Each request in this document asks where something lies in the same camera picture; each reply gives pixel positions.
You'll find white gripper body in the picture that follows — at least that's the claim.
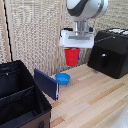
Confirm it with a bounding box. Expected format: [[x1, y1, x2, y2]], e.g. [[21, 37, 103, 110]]
[[67, 29, 95, 49]]

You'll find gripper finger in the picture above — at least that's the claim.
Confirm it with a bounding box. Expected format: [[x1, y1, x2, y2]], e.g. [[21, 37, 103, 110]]
[[77, 49, 81, 61]]

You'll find red plastic cup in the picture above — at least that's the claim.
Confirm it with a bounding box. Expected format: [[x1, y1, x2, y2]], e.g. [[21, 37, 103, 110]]
[[64, 47, 81, 67]]

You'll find blue plastic bowl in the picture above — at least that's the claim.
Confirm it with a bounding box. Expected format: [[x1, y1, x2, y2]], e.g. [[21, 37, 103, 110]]
[[54, 72, 72, 86]]

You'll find closed black box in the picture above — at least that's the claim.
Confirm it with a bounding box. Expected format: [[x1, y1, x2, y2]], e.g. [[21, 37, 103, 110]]
[[87, 28, 128, 80]]

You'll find black box with blue edge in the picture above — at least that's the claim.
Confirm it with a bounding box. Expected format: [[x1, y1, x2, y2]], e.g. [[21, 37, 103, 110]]
[[33, 68, 60, 102]]

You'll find open black storage box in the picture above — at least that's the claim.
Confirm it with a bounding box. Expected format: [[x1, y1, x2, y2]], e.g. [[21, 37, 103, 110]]
[[0, 59, 53, 128]]

